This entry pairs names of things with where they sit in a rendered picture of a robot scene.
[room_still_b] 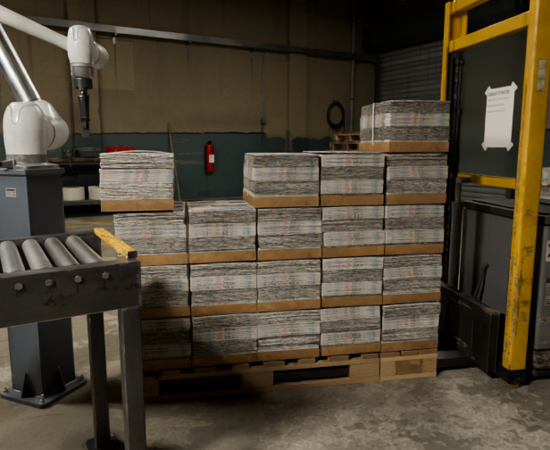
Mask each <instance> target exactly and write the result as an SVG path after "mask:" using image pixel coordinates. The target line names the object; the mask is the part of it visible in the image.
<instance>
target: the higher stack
mask: <svg viewBox="0 0 550 450"><path fill-rule="evenodd" d="M450 104H451V102H450V101H435V100H390V101H384V102H381V103H373V104H370V105H365V106H364V107H362V110H361V112H362V113H361V115H362V116H361V118H360V119H361V124H362V125H360V132H361V133H360V136H361V139H360V140H361V141H360V143H370V142H372V145H373V142H448V139H451V138H450V128H451V127H449V118H450V111H449V110H450V106H451V105H450ZM378 153H383V154H384V155H385V159H384V164H385V165H384V171H383V172H384V175H383V176H382V177H383V178H384V179H383V181H384V183H383V185H382V186H383V194H384V195H419V194H445V192H446V189H447V187H446V185H447V184H446V179H447V178H448V177H447V176H448V175H447V173H448V169H447V168H448V166H447V160H448V158H447V154H430V153H443V152H378ZM424 153H428V154H424ZM382 205H383V206H384V212H383V213H384V215H383V216H384V218H383V229H384V230H385V232H384V234H385V242H384V243H383V245H385V246H400V245H426V244H443V241H444V230H443V228H444V226H445V225H444V218H445V217H443V216H444V215H443V212H444V209H443V207H444V206H443V205H442V204H382ZM380 255H381V256H382V257H383V258H384V261H383V267H382V268H383V273H382V275H383V277H382V279H383V280H382V284H381V286H382V288H381V290H382V291H381V294H382V295H399V294H414V293H429V292H439V291H440V289H441V285H440V283H442V282H441V277H442V267H443V266H442V265H441V263H442V261H440V260H442V258H441V257H442V256H441V254H439V253H433V254H380ZM440 305H441V303H440V302H438V301H427V302H413V303H399V304H379V308H380V310H379V312H380V314H379V315H380V317H381V318H380V321H381V323H380V325H381V326H380V337H379V338H380V342H381V346H382V343H392V342H404V341H415V340H428V339H438V323H439V321H438V320H439V314H440V312H441V311H440V310H441V309H440V308H441V306H440ZM377 353H378V354H379V358H380V362H379V380H380V381H383V380H393V379H412V378H423V377H433V376H437V357H438V349H437V348H435V347H433V348H422V349H411V350H399V351H388V352H381V351H380V352H377Z"/></svg>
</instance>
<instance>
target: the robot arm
mask: <svg viewBox="0 0 550 450"><path fill-rule="evenodd" d="M3 24H5V25H8V26H10V27H13V28H15V29H18V30H20V31H22V32H25V33H27V34H29V35H31V36H33V37H36V38H39V39H42V40H44V41H46V42H48V43H50V44H53V45H55V46H58V47H60V48H62V49H64V50H66V51H67V52H68V56H69V59H70V63H71V77H72V78H73V79H74V80H73V87H74V88H76V89H79V93H78V99H79V114H80V119H79V120H80V121H81V132H82V137H83V138H90V131H89V122H90V121H91V120H90V119H89V94H88V89H92V88H93V81H92V79H93V78H94V70H101V69H103V68H104V67H105V66H106V65H107V63H108V61H109V54H108V53H107V51H106V50H105V48H103V47H102V46H100V45H99V44H97V43H96V42H95V41H94V38H93V35H92V33H91V30H90V28H88V27H86V26H81V25H75V26H72V27H70V28H69V32H68V37H66V36H64V35H61V34H59V33H57V32H55V31H53V30H51V29H49V28H47V27H44V26H42V25H40V24H38V23H36V22H34V21H32V20H30V19H28V18H26V17H24V16H22V15H20V14H18V13H16V12H13V11H11V10H9V9H7V8H5V7H3V6H2V5H0V72H1V74H2V76H3V78H4V80H5V82H6V84H7V86H8V87H9V89H10V90H11V92H12V95H13V96H14V98H15V100H16V102H13V103H10V104H9V105H8V106H7V108H6V110H5V113H4V120H3V128H4V146H5V151H6V160H5V161H2V162H0V169H7V170H35V169H51V168H59V164H54V163H50V162H48V160H47V155H46V151H48V150H55V149H57V148H59V147H61V146H63V145H64V144H65V143H66V141H67V140H68V137H69V128H68V125H67V123H66V122H65V121H64V120H63V119H62V117H61V116H60V115H59V114H58V112H57V111H56V110H55V109H54V108H53V106H52V105H51V104H50V103H48V102H47V101H45V100H42V99H41V97H40V95H39V93H38V92H37V90H36V88H35V86H34V84H33V83H32V81H31V79H30V77H29V74H28V73H27V72H26V70H25V68H24V66H23V64H22V62H21V60H20V58H19V56H18V55H17V53H16V51H15V50H14V48H13V45H12V43H11V41H10V39H9V38H8V37H7V35H6V33H5V31H4V28H3V27H2V25H3Z"/></svg>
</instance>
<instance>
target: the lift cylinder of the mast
mask: <svg viewBox="0 0 550 450"><path fill-rule="evenodd" d="M462 183H471V177H456V178H455V196H454V201H452V204H451V209H452V218H451V234H450V250H449V265H448V281H447V285H449V286H451V287H453V288H456V289H458V279H459V265H460V250H461V234H462V220H463V204H464V202H463V201H461V197H462ZM487 267H489V264H488V263H486V264H485V265H484V266H483V268H482V270H481V273H480V276H479V282H478V285H477V286H476V289H475V292H474V294H473V296H472V297H473V298H475V297H476V295H477V293H478V290H479V286H480V283H481V281H482V277H483V274H484V271H485V269H486V268H487Z"/></svg>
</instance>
